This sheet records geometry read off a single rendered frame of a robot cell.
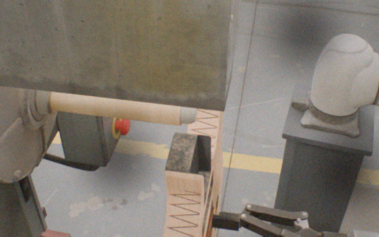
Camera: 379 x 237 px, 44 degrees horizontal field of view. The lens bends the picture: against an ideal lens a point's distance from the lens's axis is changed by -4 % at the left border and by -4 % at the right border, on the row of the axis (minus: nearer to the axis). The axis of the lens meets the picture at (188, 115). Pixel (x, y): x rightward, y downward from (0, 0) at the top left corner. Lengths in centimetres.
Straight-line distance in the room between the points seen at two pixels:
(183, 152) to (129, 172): 176
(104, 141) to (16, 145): 35
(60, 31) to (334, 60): 106
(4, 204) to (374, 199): 174
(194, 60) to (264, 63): 268
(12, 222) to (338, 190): 102
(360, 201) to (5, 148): 186
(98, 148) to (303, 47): 244
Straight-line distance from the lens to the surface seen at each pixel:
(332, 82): 141
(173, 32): 39
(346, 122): 151
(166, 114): 62
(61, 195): 227
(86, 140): 100
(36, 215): 123
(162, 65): 41
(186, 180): 55
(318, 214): 172
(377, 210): 229
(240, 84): 286
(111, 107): 64
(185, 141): 57
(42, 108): 68
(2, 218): 101
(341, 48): 139
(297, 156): 154
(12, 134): 66
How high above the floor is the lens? 165
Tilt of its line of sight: 39 degrees down
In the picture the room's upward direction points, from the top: straight up
